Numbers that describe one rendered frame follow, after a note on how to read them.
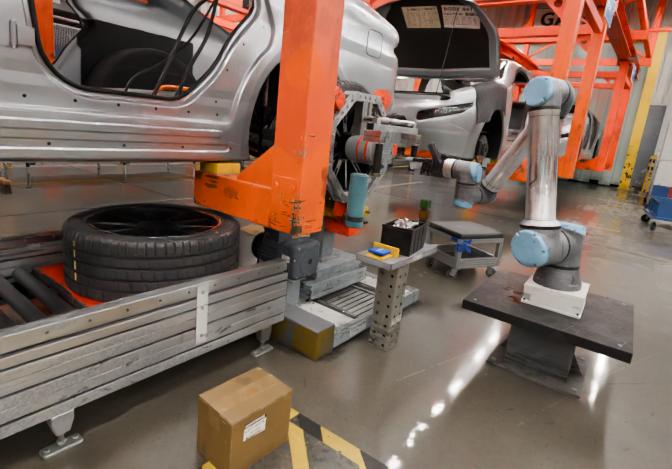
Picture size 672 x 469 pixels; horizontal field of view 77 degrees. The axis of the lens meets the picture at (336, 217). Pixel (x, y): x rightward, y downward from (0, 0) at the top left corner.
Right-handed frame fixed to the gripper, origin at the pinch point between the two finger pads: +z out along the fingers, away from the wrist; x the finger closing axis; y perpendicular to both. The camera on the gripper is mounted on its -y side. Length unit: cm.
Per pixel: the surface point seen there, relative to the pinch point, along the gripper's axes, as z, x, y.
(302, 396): -19, -92, 83
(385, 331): -22, -43, 74
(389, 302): -22, -43, 60
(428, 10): 144, 270, -149
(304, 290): 24, -45, 70
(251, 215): 29, -78, 28
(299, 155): 5, -79, 0
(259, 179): 28, -76, 13
